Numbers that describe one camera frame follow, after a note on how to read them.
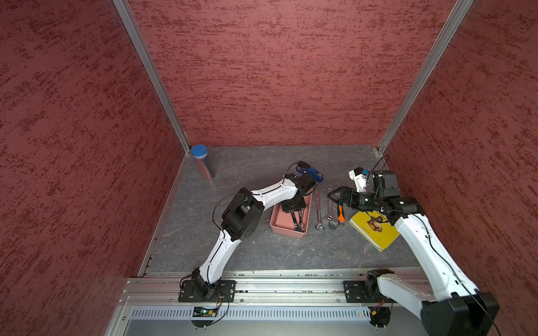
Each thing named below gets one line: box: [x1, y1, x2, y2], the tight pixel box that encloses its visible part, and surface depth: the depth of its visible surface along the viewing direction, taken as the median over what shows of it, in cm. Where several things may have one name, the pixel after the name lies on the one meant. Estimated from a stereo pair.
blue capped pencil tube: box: [191, 144, 216, 180], surface depth 97 cm
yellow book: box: [348, 211, 401, 253], surface depth 88 cm
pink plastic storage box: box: [269, 189, 314, 238], surface depth 93 cm
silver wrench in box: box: [298, 210, 305, 231], surface depth 94 cm
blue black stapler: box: [295, 160, 325, 183], surface depth 109 cm
